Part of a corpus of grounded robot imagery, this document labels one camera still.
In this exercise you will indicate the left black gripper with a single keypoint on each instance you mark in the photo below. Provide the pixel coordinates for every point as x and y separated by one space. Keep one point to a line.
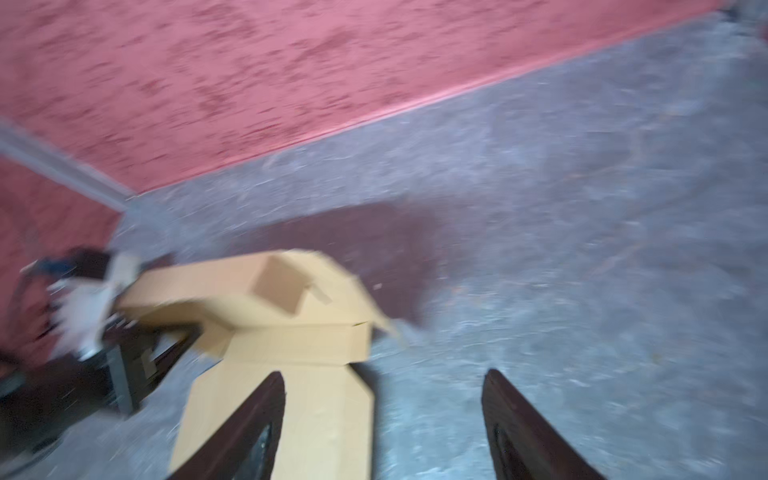
38 405

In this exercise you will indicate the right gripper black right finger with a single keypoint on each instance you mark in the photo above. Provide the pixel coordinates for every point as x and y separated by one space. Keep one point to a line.
522 443

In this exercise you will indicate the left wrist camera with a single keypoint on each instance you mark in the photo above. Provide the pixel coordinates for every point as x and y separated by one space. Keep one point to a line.
82 287

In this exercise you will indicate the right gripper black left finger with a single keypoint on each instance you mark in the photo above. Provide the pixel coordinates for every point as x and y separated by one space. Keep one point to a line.
245 446

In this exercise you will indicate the brown cardboard box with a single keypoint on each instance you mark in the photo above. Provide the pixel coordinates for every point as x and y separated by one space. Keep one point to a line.
296 312

